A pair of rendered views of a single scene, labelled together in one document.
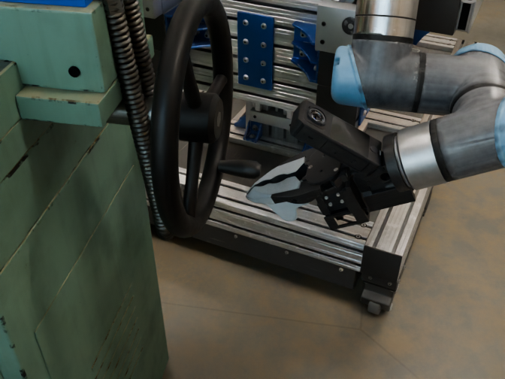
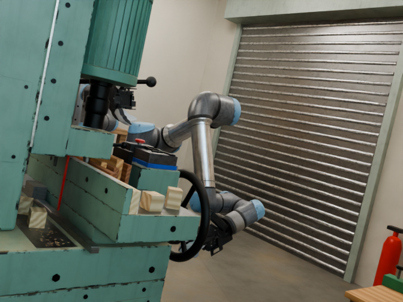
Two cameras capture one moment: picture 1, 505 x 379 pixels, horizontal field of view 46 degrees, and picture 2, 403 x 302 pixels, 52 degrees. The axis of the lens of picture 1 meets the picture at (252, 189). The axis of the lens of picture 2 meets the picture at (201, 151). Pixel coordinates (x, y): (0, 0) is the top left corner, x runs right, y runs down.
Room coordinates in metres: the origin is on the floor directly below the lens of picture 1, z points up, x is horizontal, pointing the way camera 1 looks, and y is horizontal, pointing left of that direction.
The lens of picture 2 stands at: (-0.22, 1.05, 1.12)
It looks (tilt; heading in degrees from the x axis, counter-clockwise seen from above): 4 degrees down; 309
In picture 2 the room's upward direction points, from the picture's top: 12 degrees clockwise
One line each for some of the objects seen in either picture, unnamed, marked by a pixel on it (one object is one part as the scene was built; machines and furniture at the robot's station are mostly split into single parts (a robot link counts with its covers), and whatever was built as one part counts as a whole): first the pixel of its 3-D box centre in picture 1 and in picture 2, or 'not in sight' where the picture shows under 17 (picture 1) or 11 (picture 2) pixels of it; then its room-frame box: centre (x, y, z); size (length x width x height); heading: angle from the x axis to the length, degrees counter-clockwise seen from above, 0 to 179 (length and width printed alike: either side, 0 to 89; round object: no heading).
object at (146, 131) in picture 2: not in sight; (141, 135); (1.22, -0.27, 0.98); 0.13 x 0.12 x 0.14; 78
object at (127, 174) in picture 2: not in sight; (108, 167); (0.70, 0.30, 0.93); 0.22 x 0.01 x 0.06; 169
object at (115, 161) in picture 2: not in sight; (104, 166); (0.70, 0.32, 0.94); 0.16 x 0.02 x 0.07; 169
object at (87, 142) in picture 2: not in sight; (81, 144); (0.68, 0.42, 0.99); 0.14 x 0.07 x 0.09; 79
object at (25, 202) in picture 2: not in sight; (23, 205); (0.73, 0.52, 0.82); 0.04 x 0.03 x 0.03; 143
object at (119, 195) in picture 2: not in sight; (70, 168); (0.68, 0.44, 0.93); 0.60 x 0.02 x 0.06; 169
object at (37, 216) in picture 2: not in sight; (36, 217); (0.63, 0.53, 0.82); 0.04 x 0.03 x 0.04; 159
